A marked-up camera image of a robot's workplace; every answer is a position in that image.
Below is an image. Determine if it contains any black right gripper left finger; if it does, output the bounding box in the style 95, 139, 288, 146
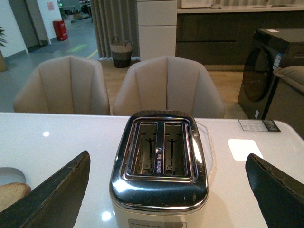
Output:
0, 151, 90, 228

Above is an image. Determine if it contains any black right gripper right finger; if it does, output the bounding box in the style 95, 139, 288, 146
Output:
245, 153, 304, 228

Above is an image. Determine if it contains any toasted bread slice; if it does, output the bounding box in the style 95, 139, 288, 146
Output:
0, 182, 31, 212

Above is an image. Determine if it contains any white round plate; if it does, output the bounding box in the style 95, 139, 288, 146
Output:
0, 167, 26, 185

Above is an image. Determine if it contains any black white label card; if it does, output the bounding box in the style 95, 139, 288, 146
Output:
238, 119, 281, 132

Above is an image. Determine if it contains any clear toaster lid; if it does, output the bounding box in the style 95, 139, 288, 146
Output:
197, 123, 217, 188

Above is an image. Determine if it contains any chrome cream two-slot toaster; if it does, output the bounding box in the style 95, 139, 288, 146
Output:
109, 111, 208, 228

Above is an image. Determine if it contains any beige chair left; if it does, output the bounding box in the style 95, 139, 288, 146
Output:
13, 56, 110, 115

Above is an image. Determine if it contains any beige chair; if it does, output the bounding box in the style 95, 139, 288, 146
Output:
113, 56, 225, 118
13, 56, 110, 115

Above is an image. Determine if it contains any grey cushioned seat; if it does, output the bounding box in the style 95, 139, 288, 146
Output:
265, 66, 304, 140

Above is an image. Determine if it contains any dark front-load washing machine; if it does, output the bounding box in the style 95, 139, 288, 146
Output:
238, 28, 304, 119

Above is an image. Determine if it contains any green potted plant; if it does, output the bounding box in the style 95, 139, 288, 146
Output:
0, 25, 8, 73

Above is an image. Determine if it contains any beige chair right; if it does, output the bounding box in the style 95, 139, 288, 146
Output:
113, 56, 225, 118

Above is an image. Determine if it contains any woven laundry basket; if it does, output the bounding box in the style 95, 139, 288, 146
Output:
110, 36, 133, 68

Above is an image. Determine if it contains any dark kitchen counter cabinet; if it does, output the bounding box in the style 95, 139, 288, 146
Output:
175, 10, 304, 65

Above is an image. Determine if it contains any red bin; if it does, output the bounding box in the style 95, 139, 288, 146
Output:
53, 20, 68, 41

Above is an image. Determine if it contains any grey pleated curtain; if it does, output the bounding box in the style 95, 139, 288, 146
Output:
90, 0, 140, 58

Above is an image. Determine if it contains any white tall cabinet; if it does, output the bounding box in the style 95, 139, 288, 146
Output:
137, 0, 178, 61

